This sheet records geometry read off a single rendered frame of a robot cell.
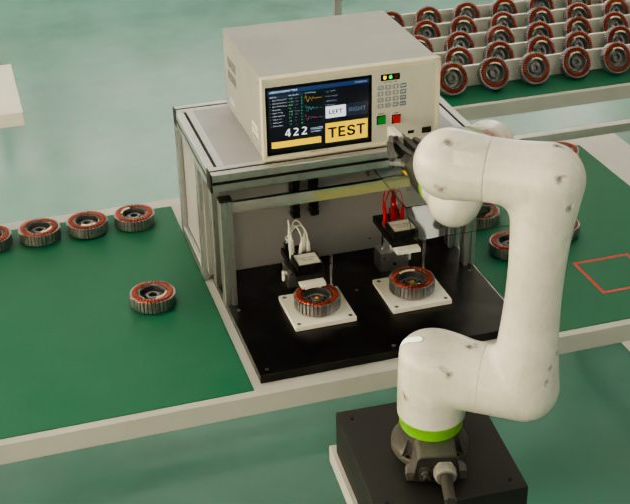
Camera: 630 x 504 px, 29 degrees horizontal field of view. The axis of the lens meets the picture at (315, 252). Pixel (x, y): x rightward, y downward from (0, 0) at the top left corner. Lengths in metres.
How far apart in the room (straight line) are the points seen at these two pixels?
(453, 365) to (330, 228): 1.00
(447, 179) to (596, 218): 1.45
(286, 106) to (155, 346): 0.63
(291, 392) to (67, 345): 0.56
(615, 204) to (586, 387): 0.77
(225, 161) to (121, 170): 2.67
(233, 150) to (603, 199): 1.16
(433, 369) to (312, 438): 1.61
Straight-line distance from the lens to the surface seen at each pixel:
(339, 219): 3.08
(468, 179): 1.98
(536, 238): 2.01
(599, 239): 3.29
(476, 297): 2.95
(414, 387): 2.19
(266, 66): 2.82
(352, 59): 2.85
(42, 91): 6.47
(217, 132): 2.98
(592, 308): 2.98
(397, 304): 2.88
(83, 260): 3.21
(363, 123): 2.85
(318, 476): 3.59
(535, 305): 2.07
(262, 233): 3.03
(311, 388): 2.67
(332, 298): 2.83
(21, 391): 2.74
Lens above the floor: 2.30
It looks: 29 degrees down
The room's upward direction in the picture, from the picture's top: 1 degrees counter-clockwise
